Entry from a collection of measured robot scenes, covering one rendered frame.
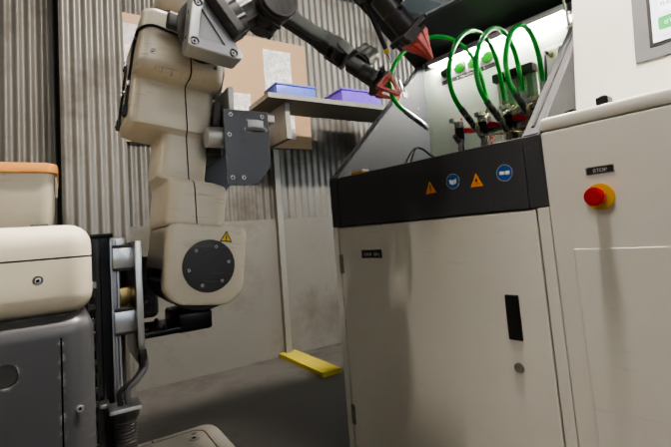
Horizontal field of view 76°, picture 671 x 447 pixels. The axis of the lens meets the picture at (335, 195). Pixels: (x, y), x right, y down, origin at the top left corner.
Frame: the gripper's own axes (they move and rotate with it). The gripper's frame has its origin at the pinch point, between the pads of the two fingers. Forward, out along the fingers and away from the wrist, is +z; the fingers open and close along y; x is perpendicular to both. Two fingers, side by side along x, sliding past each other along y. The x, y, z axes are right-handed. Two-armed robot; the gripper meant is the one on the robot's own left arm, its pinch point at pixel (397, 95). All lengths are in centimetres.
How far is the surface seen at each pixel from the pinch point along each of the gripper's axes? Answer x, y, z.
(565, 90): -10.4, -29.0, 38.8
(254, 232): 56, 152, -52
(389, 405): 76, 14, 54
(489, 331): 47, -16, 58
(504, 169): 17, -31, 38
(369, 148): 13.0, 18.9, -0.1
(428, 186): 25.2, -14.6, 26.0
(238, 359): 121, 160, -9
